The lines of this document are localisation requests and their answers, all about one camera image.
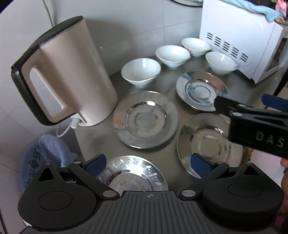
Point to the pink cloth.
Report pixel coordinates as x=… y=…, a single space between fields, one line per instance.
x=282 y=5

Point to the white microwave oven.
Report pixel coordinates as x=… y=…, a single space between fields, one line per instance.
x=236 y=27

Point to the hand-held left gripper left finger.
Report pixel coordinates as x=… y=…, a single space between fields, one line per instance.
x=96 y=165

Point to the person's right hand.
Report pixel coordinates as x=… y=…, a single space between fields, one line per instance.
x=285 y=163

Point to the beige electric kettle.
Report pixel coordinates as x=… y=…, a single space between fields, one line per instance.
x=90 y=67

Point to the white ceramic bowl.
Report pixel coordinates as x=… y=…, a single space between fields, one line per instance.
x=141 y=71
x=195 y=46
x=221 y=61
x=172 y=55

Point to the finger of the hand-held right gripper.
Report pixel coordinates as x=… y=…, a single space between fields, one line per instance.
x=222 y=103
x=274 y=102

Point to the stainless steel plate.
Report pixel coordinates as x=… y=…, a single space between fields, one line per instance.
x=202 y=139
x=135 y=168
x=145 y=119
x=198 y=90

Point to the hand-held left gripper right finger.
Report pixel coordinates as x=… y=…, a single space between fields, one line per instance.
x=200 y=165

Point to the light blue towel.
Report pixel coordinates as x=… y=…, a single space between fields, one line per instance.
x=252 y=7

